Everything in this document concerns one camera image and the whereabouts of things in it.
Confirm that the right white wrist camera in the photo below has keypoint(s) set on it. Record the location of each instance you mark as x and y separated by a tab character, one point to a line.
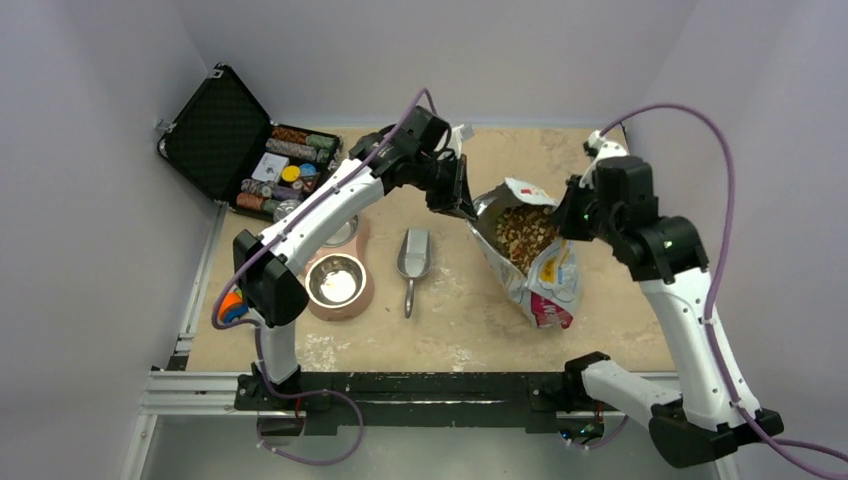
597	147

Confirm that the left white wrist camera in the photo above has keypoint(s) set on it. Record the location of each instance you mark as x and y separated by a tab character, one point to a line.
462	133

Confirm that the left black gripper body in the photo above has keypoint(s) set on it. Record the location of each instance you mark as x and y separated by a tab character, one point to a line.
441	184

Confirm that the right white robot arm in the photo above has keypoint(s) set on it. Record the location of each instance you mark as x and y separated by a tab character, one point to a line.
712	413

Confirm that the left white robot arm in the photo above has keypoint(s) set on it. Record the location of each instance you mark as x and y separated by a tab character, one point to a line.
422	150

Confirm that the pet food bag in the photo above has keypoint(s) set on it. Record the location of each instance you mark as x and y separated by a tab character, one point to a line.
537	268

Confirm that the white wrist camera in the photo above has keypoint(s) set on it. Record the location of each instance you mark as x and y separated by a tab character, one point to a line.
597	147
462	133

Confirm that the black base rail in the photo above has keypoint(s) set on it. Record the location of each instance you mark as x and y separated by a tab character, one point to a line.
320	403

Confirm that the pink double pet bowl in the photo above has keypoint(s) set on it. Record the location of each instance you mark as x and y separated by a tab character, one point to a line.
339	284

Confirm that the orange blue toy car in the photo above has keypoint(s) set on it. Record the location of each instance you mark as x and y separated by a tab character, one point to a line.
232	308

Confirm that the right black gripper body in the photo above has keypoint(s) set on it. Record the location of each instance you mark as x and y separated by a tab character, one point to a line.
579	216

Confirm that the black poker chip case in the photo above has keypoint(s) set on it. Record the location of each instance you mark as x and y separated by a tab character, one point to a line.
226	144

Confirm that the clear water bottle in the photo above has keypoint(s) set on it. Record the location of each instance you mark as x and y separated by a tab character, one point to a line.
285	208

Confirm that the metal food scoop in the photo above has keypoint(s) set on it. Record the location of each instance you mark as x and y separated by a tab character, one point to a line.
413	262

